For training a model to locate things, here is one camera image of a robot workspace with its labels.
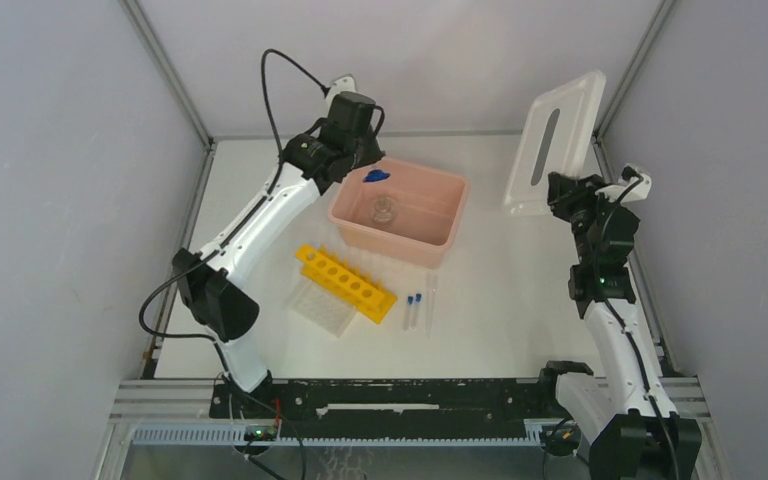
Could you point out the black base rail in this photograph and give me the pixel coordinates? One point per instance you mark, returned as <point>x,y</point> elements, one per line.
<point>394,409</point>

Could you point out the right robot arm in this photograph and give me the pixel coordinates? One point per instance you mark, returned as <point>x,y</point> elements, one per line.
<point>634,423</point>

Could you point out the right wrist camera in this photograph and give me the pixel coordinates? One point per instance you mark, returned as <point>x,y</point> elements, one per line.
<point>634,184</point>

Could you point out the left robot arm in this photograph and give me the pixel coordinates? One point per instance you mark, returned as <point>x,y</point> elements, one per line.
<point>211,281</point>

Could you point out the blue capped tube left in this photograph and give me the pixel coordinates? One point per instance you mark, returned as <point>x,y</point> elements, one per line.
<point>408,313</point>

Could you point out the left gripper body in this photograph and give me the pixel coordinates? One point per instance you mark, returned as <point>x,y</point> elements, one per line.
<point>366,151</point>

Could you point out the clear well plate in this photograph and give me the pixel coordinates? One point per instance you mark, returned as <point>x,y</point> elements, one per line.
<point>319,307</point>

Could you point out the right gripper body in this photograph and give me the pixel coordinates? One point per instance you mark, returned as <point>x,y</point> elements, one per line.
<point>580,225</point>

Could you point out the pink plastic bin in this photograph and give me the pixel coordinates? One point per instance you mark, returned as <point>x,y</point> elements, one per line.
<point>430,207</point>

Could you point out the blue bottle cap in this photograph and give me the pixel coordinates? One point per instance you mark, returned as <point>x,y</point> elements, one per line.
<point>376,175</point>

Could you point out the small glass flask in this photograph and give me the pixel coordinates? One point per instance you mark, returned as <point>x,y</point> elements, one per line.
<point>383,211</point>

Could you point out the white plastic bin lid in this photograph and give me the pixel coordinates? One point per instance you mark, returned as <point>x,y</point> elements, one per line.
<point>555,138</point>

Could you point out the yellow test tube rack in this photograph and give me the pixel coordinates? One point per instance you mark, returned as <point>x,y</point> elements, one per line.
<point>346,282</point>

